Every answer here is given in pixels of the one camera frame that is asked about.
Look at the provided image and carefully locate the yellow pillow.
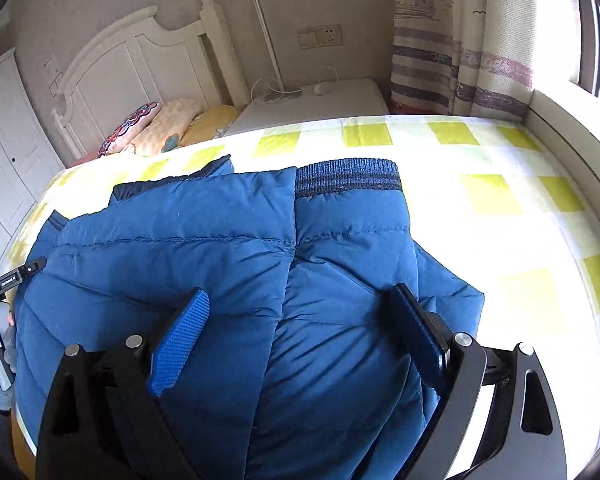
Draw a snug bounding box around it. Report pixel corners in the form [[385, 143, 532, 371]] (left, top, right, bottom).
[[180, 105, 241, 147]]

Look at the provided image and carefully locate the window sill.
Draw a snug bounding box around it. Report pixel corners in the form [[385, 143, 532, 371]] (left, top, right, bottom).
[[522, 89, 600, 241]]

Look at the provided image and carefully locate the yellow white checked quilt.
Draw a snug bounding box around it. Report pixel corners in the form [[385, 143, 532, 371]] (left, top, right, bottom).
[[0, 114, 600, 480]]

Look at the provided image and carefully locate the white nightstand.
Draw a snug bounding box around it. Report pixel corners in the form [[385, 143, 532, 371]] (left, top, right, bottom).
[[225, 77, 392, 137]]

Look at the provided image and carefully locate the white bed headboard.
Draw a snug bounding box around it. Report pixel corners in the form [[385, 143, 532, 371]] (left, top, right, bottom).
[[50, 0, 251, 161]]

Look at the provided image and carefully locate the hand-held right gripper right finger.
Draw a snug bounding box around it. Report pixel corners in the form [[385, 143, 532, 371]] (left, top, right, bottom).
[[387, 282, 568, 480]]

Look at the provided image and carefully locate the floral embroidered pillow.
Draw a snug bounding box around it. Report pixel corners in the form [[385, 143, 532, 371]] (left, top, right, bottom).
[[97, 101, 162, 158]]

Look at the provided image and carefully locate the patterned curtain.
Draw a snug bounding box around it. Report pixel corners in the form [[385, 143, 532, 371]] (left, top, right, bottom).
[[389, 0, 588, 122]]

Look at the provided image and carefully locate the white wardrobe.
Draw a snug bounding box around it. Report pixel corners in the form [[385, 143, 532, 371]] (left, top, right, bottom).
[[0, 47, 66, 281]]

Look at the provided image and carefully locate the blue quilted jacket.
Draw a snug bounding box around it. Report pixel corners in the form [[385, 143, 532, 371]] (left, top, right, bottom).
[[12, 155, 486, 480]]

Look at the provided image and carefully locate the white cable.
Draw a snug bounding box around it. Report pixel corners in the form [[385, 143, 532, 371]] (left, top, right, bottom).
[[310, 66, 342, 97]]

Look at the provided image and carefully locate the peach pillow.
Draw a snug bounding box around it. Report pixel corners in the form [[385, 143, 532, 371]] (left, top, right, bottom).
[[130, 99, 203, 157]]

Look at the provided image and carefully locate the wall socket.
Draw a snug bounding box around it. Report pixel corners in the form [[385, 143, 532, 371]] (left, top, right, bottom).
[[296, 24, 343, 51]]

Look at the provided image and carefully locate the white stick lamp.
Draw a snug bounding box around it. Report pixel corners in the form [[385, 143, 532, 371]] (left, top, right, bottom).
[[250, 0, 305, 106]]

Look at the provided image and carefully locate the orange floral bed cover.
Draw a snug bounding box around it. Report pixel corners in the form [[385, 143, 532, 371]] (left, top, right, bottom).
[[10, 407, 37, 478]]

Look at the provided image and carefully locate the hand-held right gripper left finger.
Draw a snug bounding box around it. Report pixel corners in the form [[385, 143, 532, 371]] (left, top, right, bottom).
[[35, 287, 211, 480]]

